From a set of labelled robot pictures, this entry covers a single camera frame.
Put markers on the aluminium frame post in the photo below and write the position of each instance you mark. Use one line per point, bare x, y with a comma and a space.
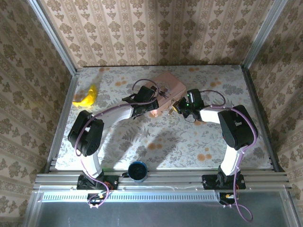
54, 37
262, 33

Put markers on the small brass padlock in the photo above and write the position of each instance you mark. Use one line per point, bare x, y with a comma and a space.
171, 110

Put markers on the yellow toy banana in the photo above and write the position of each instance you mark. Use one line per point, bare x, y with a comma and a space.
86, 99

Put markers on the grey metal panel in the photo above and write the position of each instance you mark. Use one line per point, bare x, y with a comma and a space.
154, 215

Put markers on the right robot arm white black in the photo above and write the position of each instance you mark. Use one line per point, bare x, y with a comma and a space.
236, 125

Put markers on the aluminium table side rail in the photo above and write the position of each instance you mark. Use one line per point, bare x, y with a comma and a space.
254, 94
62, 120

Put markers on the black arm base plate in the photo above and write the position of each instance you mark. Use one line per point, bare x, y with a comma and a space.
208, 182
112, 182

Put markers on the dark blue mug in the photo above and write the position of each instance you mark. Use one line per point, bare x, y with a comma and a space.
137, 170

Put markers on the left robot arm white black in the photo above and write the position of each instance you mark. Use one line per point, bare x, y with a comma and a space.
90, 139

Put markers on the long aluminium base rail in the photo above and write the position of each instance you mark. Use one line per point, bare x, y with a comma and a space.
175, 178

